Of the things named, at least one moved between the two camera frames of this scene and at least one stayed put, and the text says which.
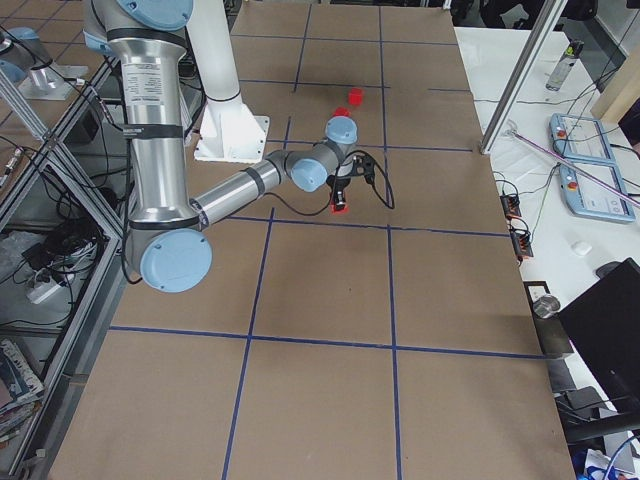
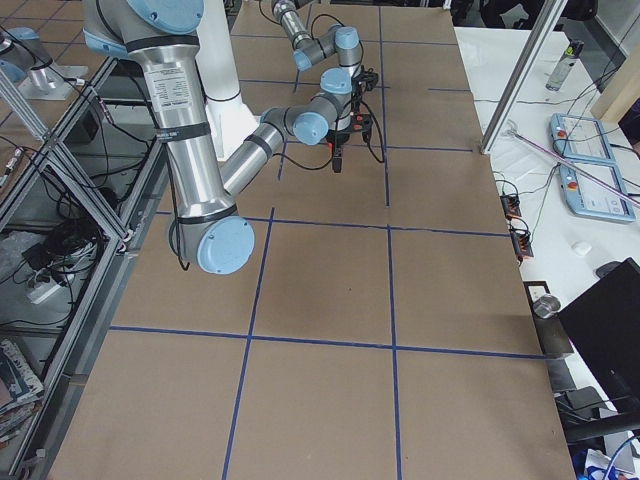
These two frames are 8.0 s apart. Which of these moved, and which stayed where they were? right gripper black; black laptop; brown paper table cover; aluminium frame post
Moved: right gripper black
Stayed: black laptop; brown paper table cover; aluminium frame post
